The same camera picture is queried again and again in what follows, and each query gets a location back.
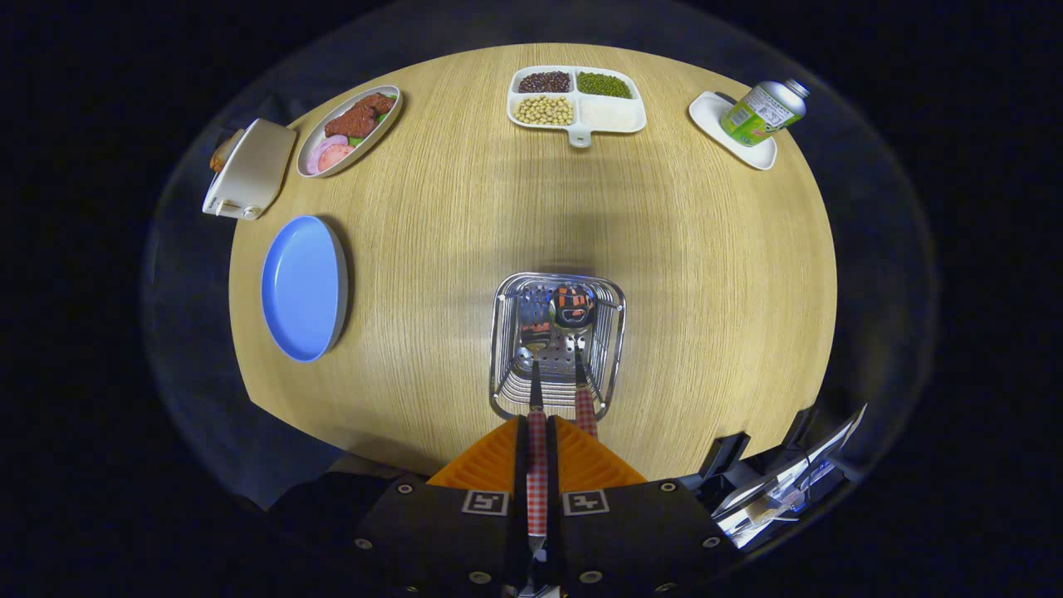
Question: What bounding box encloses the white oval plate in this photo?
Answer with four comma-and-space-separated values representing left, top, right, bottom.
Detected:
296, 85, 404, 179

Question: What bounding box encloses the spoon with red checked handle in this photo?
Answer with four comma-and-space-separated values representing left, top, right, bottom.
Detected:
550, 284, 600, 441

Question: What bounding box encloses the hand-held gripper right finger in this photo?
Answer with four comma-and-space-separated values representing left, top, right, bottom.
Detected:
548, 415, 723, 598

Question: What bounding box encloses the green lettuce leaf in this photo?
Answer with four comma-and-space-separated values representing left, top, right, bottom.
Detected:
347, 93, 398, 148

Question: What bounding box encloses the green and silver bottle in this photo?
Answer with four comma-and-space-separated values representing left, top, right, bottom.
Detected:
719, 79, 811, 148

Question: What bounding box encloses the white square saucer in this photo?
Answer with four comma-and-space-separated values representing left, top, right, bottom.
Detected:
688, 91, 778, 171

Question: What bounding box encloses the perforated metal basket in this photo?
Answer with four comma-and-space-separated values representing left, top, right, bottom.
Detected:
488, 272, 627, 422

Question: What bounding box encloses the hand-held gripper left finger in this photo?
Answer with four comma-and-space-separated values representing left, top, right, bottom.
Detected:
353, 415, 532, 598

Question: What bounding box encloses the pale flat equipment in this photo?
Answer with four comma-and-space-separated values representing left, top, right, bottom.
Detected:
710, 403, 869, 551

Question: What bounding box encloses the pile of green beans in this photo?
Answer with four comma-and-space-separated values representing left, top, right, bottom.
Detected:
576, 72, 633, 99

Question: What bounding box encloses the cream white toaster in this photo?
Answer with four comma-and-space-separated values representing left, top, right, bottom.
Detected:
202, 118, 297, 221

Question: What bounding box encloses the brown meat steak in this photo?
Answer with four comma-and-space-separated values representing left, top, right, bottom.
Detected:
324, 93, 396, 139

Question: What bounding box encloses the brown toast slice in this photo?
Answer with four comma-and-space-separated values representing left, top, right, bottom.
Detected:
209, 129, 246, 173

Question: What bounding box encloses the pale pink ham slice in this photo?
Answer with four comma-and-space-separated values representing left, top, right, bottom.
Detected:
306, 135, 350, 175

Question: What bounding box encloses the pile of white rice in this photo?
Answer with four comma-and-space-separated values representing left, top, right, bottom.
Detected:
579, 100, 644, 131

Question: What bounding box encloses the fork with red checked handle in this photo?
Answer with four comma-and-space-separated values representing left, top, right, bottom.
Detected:
520, 287, 553, 556

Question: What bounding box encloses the pile of yellow soybeans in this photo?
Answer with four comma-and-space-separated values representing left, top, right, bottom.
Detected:
513, 95, 575, 126

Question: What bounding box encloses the white divided tray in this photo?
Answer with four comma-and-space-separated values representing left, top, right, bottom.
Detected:
507, 66, 648, 149

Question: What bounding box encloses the blue round plate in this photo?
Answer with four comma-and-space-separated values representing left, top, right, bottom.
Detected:
261, 215, 350, 363

